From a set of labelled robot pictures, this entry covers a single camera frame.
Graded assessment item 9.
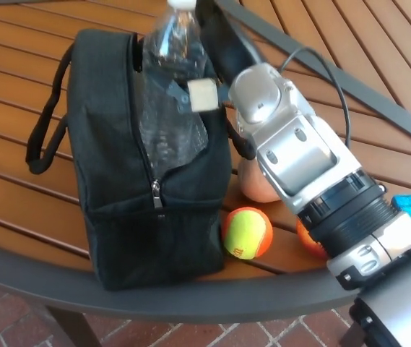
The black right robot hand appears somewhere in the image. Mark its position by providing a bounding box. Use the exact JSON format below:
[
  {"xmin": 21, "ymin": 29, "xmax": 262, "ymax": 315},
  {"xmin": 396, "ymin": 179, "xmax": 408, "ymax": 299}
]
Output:
[{"xmin": 167, "ymin": 0, "xmax": 260, "ymax": 113}]

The peach dumpling plush with sunglasses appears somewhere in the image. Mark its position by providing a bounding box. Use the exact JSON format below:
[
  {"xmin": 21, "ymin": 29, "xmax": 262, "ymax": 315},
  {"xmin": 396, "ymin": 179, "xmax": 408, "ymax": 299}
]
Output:
[{"xmin": 238, "ymin": 158, "xmax": 282, "ymax": 203}]

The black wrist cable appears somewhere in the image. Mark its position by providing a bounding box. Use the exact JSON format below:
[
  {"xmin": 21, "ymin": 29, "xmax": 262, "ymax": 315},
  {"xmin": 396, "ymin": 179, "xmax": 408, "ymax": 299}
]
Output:
[{"xmin": 280, "ymin": 46, "xmax": 353, "ymax": 147}]

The black insulated lunch bag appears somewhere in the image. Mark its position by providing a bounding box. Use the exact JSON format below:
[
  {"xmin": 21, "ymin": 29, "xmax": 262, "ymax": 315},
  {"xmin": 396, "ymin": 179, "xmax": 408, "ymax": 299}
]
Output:
[{"xmin": 25, "ymin": 29, "xmax": 257, "ymax": 292}]

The red apple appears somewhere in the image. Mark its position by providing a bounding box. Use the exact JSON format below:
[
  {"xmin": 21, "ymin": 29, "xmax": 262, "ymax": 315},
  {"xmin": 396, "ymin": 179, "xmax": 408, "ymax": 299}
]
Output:
[{"xmin": 295, "ymin": 218, "xmax": 331, "ymax": 260}]

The dark metal table leg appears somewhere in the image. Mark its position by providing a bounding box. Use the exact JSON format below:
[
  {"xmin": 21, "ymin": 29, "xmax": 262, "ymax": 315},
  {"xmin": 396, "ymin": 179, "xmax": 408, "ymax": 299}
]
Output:
[{"xmin": 44, "ymin": 305, "xmax": 100, "ymax": 347}]

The clear plastic water bottle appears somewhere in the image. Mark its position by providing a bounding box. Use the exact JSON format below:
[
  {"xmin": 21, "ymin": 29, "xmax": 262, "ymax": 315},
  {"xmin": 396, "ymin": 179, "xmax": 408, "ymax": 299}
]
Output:
[{"xmin": 132, "ymin": 0, "xmax": 221, "ymax": 178}]

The yellow orange tennis ball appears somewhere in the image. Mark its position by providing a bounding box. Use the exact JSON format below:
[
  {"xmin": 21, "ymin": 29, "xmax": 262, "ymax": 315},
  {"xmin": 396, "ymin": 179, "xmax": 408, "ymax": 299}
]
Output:
[{"xmin": 221, "ymin": 206, "xmax": 274, "ymax": 260}]

